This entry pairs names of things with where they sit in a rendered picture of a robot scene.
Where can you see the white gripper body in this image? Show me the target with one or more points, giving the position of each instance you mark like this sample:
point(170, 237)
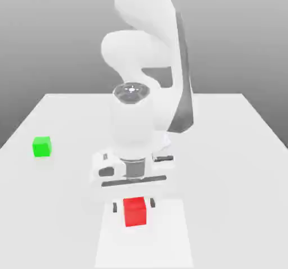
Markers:
point(135, 186)

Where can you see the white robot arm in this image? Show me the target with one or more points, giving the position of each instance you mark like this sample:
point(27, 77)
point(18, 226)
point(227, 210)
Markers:
point(132, 120)

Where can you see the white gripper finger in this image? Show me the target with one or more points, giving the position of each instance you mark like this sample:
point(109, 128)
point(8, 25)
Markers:
point(115, 207)
point(152, 202)

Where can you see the small red cube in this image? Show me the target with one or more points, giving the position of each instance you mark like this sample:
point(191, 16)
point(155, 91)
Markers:
point(135, 212)

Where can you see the small green cube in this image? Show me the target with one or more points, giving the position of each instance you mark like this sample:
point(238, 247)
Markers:
point(41, 147)

